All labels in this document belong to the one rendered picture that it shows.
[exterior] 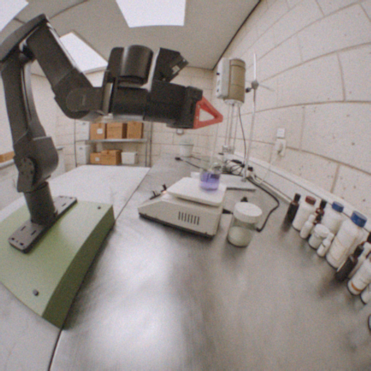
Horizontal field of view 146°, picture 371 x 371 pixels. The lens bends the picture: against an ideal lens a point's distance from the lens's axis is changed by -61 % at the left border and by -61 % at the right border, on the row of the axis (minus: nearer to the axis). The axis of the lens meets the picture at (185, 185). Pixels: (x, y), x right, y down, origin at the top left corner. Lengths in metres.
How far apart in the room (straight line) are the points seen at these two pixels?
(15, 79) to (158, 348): 0.45
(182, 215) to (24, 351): 0.39
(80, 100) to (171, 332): 0.32
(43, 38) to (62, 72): 0.11
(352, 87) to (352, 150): 0.23
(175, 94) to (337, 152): 0.55
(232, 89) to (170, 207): 0.56
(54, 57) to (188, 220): 0.40
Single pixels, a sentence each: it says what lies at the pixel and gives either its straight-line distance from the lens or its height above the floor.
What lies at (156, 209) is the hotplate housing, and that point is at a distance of 0.33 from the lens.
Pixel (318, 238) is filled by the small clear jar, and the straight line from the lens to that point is 0.42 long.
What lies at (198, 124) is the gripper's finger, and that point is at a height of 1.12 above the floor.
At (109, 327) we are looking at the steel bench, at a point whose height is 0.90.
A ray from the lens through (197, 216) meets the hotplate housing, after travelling 0.30.
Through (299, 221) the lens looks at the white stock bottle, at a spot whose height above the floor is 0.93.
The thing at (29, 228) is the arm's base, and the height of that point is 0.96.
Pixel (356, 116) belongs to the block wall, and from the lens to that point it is 0.62.
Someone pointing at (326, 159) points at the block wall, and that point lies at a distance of 0.64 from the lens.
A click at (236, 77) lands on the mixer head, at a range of 0.71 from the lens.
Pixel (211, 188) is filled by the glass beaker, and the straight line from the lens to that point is 0.31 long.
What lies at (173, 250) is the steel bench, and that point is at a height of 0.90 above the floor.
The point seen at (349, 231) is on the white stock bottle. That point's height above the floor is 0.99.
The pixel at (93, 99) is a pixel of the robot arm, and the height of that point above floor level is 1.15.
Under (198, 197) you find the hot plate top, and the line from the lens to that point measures 0.29.
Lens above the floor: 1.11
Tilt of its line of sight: 20 degrees down
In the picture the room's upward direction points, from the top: 5 degrees clockwise
